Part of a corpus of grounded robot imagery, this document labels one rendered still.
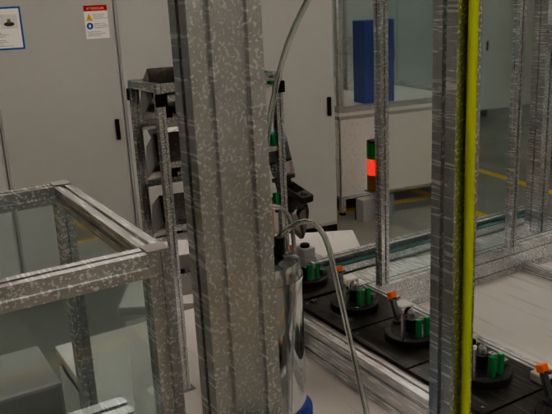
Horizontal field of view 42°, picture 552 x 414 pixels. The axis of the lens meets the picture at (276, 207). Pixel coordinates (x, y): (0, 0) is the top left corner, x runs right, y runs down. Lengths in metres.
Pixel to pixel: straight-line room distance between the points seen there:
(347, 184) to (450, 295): 5.25
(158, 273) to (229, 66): 0.27
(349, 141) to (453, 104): 5.24
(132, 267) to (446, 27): 0.52
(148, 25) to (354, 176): 2.32
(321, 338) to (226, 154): 1.25
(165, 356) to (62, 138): 4.13
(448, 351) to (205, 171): 0.50
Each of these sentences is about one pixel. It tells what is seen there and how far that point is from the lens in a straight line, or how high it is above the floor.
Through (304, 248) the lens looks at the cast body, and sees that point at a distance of 2.27.
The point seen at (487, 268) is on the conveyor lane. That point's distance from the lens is 2.62.
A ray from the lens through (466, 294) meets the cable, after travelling 1.09.
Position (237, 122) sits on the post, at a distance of 0.81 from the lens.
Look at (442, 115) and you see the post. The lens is 1.03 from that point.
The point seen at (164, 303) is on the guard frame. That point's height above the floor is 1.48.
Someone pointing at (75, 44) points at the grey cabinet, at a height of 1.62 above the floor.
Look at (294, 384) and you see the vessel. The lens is 1.29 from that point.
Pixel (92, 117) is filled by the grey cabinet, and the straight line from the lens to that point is 5.02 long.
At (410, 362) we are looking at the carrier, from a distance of 1.84.
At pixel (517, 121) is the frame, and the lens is 2.57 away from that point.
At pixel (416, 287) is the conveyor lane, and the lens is 2.40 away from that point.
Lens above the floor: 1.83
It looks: 16 degrees down
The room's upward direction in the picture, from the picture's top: 3 degrees counter-clockwise
